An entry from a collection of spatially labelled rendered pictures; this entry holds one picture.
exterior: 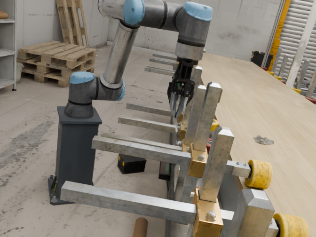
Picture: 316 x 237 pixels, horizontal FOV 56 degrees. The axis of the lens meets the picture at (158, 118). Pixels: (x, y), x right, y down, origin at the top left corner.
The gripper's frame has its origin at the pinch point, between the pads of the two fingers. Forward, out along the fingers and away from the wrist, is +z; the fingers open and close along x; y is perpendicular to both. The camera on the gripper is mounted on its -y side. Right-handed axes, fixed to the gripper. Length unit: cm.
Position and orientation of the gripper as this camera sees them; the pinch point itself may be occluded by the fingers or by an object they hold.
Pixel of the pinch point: (175, 113)
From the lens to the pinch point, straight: 106.3
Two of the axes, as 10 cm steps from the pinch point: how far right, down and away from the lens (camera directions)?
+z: -1.8, 9.2, 3.5
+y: -0.6, 3.4, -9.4
